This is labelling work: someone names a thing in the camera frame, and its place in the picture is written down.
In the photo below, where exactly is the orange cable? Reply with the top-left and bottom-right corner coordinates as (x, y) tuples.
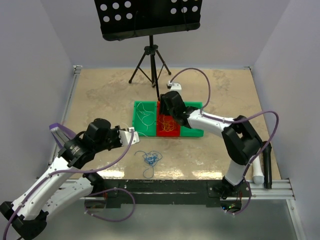
(158, 113), (179, 133)

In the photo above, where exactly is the red bin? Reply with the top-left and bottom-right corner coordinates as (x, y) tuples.
(156, 101), (181, 138)

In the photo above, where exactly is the green bin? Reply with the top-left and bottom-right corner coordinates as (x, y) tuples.
(132, 101), (157, 137)
(180, 101), (204, 138)

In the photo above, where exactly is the coloured cable bundle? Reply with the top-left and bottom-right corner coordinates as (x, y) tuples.
(134, 149), (164, 179)

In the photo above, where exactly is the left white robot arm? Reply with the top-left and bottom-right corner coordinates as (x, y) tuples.
(0, 118), (140, 240)

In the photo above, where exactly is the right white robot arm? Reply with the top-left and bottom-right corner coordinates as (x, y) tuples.
(159, 91), (263, 198)

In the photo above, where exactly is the purple holder block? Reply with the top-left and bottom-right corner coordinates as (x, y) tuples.
(49, 123), (76, 149)

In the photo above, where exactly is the black music stand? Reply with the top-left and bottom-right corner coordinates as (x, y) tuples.
(94, 0), (203, 89)

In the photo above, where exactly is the black cylinder tool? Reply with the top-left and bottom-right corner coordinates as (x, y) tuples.
(262, 143), (273, 190)

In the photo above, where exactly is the white cylinder tool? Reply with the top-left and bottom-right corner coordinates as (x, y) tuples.
(252, 157), (265, 185)

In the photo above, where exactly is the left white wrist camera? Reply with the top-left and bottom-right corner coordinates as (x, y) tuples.
(119, 127), (140, 146)

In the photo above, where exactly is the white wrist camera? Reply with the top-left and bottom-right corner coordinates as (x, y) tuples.
(166, 80), (182, 93)
(119, 127), (140, 146)

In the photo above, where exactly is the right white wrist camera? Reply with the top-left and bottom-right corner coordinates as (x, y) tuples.
(166, 80), (182, 93)

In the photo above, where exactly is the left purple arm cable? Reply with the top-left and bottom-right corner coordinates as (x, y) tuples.
(2, 128), (135, 240)

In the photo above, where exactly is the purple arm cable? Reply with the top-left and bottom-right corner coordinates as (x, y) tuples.
(168, 67), (280, 181)
(2, 128), (135, 240)

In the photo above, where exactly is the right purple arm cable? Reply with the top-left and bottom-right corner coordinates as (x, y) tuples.
(168, 67), (280, 181)

